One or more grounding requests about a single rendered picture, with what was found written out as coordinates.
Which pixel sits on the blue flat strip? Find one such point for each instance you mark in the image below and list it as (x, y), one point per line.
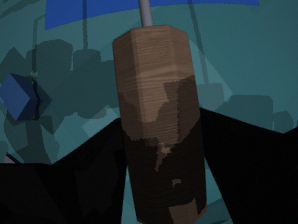
(67, 11)

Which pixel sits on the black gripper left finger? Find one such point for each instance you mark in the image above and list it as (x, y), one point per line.
(85, 187)

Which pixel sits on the blue block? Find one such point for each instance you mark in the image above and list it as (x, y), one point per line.
(19, 97)

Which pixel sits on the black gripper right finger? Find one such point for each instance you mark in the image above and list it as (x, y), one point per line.
(256, 169)

